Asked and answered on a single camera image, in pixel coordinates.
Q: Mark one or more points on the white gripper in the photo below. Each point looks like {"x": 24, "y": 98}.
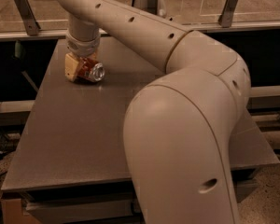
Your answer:
{"x": 83, "y": 46}

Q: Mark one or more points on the red coke can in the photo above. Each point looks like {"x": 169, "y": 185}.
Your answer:
{"x": 91, "y": 70}

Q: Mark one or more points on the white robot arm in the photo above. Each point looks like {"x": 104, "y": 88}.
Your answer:
{"x": 177, "y": 129}

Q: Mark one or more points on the left metal bracket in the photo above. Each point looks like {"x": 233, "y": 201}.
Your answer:
{"x": 31, "y": 26}

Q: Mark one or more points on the right metal bracket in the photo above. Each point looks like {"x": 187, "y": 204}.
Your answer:
{"x": 226, "y": 17}

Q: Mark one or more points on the grey drawer with handle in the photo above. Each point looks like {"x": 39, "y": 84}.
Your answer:
{"x": 113, "y": 201}

